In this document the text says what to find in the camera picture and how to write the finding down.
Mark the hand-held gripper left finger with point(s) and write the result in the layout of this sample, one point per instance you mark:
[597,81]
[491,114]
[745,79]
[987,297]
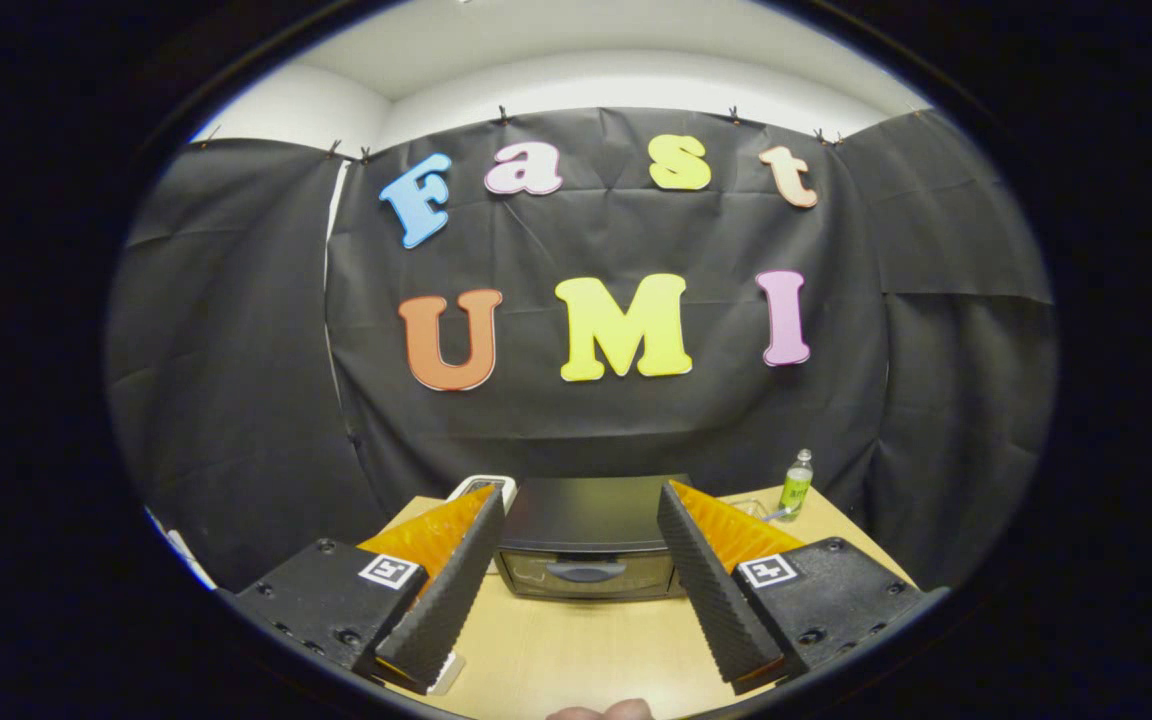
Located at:
[441,595]

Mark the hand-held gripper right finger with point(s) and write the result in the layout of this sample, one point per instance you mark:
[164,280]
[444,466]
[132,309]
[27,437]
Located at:
[716,595]

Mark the black toaster oven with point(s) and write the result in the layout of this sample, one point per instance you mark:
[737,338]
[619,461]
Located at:
[586,520]

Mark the white pop-up toaster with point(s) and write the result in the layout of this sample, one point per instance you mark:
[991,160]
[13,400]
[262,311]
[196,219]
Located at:
[486,485]

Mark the green plastic bottle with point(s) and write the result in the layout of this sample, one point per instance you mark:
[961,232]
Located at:
[795,488]

